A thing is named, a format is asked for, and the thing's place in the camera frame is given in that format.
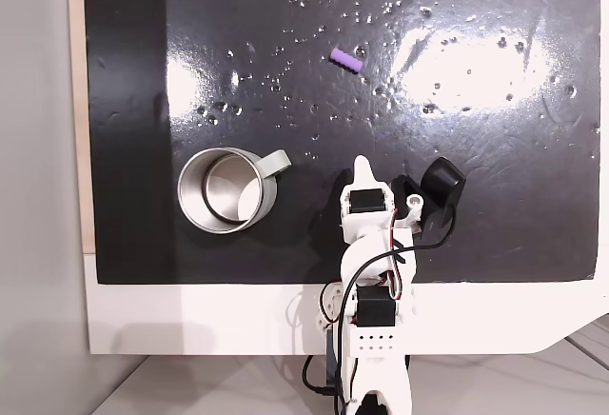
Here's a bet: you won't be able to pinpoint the purple ribbed pen grip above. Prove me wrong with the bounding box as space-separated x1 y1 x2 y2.
328 47 365 75

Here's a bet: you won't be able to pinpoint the glossy black mat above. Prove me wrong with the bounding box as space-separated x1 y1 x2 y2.
82 0 600 287

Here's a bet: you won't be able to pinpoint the white board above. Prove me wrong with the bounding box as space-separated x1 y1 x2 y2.
83 0 609 357

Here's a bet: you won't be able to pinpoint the light wooden board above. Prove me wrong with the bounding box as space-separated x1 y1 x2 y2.
66 0 99 257

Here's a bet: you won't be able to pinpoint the black oval camera box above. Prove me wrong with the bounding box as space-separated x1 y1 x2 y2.
389 156 468 245

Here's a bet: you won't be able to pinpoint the red white servo wires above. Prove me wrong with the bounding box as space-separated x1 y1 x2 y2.
383 209 408 303

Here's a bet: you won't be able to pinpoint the steel cup pale green handle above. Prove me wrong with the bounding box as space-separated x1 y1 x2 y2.
177 147 293 236

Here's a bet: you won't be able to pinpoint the black power cable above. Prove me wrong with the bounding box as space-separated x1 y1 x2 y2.
302 353 337 397

